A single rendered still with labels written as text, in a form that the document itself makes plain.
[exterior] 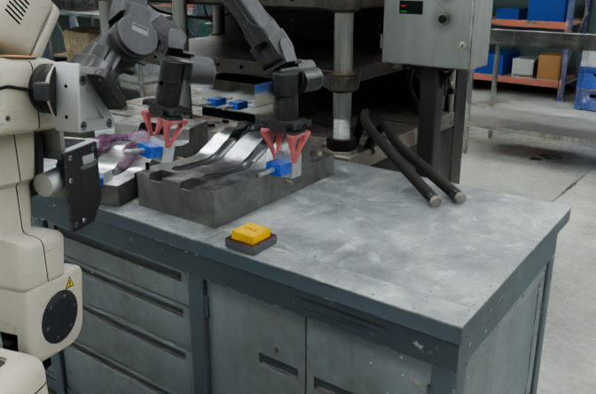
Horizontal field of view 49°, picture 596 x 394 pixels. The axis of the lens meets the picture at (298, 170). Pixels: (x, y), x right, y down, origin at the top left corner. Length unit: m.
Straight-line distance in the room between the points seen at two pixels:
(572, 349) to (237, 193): 1.61
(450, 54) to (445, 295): 0.99
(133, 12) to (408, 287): 0.71
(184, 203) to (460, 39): 0.97
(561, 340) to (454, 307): 1.59
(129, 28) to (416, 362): 0.81
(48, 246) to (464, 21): 1.32
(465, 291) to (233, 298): 0.55
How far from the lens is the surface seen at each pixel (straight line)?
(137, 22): 1.21
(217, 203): 1.50
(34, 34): 1.25
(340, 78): 2.07
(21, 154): 1.27
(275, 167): 1.46
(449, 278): 1.31
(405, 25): 2.11
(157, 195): 1.62
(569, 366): 2.63
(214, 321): 1.62
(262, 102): 2.43
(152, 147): 1.55
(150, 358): 1.87
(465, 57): 2.03
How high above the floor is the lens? 1.38
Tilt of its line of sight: 18 degrees down
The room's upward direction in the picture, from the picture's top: straight up
